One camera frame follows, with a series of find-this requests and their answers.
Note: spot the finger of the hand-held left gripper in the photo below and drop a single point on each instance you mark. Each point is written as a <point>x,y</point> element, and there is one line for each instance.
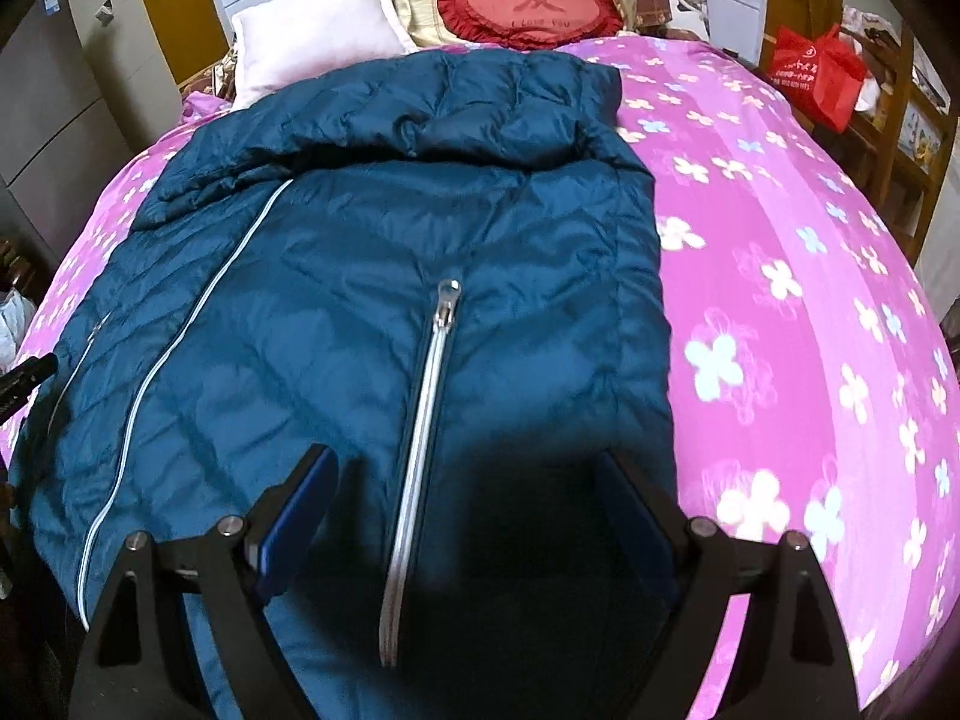
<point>26,379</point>

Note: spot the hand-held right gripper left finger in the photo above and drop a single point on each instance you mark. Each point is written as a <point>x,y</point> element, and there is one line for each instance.
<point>296,517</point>

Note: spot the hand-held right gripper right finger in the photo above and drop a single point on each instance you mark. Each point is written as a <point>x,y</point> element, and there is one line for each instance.
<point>637,525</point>

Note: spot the dark blue puffer jacket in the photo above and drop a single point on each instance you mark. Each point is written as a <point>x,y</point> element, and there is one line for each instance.
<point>315,255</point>

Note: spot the white plastic bag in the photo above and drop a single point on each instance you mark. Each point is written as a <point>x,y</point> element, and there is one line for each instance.
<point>13,322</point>

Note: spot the pink floral bed sheet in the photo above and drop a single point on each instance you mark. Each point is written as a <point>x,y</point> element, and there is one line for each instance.
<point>787,330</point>

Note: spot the grey refrigerator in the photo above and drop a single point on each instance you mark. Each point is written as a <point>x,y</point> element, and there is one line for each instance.
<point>67,105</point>

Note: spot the brown floral quilt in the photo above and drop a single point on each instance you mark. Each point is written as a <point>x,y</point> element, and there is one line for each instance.
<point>210,79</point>

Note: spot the wooden door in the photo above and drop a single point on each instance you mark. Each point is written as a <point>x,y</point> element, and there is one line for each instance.
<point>187,15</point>

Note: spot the white square pillow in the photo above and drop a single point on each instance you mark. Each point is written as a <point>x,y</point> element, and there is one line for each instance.
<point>315,30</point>

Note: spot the wooden shelf rack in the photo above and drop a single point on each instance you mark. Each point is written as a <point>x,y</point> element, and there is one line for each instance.
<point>911,135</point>

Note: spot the red shopping bag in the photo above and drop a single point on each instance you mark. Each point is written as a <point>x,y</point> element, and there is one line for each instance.
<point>814,79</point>

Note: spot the red heart-shaped cushion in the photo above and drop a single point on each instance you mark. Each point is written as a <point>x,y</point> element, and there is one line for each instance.
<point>529,0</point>

